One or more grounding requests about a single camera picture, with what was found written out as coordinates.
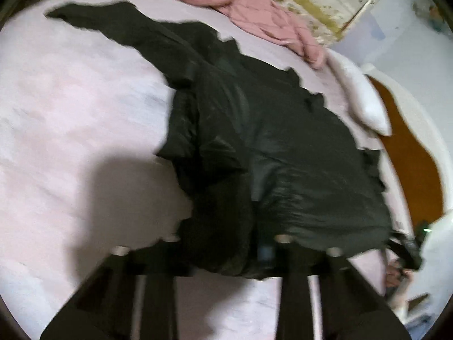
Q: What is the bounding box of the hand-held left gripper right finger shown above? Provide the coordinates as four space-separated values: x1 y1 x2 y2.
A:
258 234 413 340

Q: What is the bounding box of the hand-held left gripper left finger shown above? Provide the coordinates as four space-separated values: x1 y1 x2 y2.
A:
40 235 196 340

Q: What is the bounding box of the black puffer jacket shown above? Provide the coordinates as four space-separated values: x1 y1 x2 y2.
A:
44 2 393 280

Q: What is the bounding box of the person's right hand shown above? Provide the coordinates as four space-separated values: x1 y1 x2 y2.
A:
385 260 413 289

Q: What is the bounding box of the white and wooden headboard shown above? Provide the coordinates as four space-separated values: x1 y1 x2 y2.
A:
361 62 453 227

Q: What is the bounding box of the white pillow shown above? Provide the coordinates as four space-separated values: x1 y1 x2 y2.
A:
327 51 393 137

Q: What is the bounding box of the bed with pink sheet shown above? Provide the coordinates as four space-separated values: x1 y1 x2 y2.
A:
0 0 414 340

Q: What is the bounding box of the pink checked quilt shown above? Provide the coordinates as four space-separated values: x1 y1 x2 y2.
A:
64 0 328 69

